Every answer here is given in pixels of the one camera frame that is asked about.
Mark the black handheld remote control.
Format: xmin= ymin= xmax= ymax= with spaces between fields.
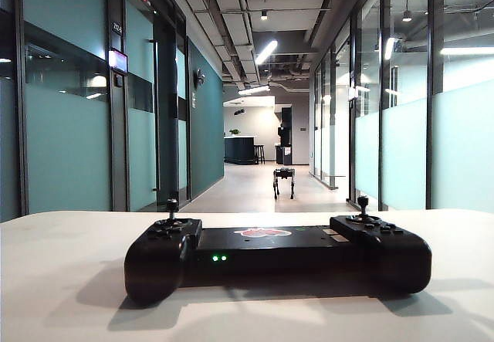
xmin=123 ymin=197 xmax=432 ymax=307

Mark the black quadruped robot dog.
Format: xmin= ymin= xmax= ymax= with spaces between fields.
xmin=272 ymin=167 xmax=296 ymax=200

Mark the lit door display screen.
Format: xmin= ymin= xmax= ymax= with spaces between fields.
xmin=107 ymin=49 xmax=129 ymax=74

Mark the dark counter with white top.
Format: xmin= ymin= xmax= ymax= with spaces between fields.
xmin=223 ymin=135 xmax=259 ymax=164

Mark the black tall machine cabinet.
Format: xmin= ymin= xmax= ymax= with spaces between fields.
xmin=276 ymin=106 xmax=294 ymax=165

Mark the long linear ceiling lamp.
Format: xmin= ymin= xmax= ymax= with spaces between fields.
xmin=238 ymin=84 xmax=271 ymax=96

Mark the large linear ceiling lamp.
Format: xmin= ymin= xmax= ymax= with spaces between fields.
xmin=254 ymin=39 xmax=279 ymax=65

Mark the linear lamp behind glass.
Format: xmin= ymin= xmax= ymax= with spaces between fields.
xmin=384 ymin=36 xmax=397 ymax=62

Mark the long vertical door handle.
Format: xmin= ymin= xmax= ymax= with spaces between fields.
xmin=145 ymin=39 xmax=161 ymax=192

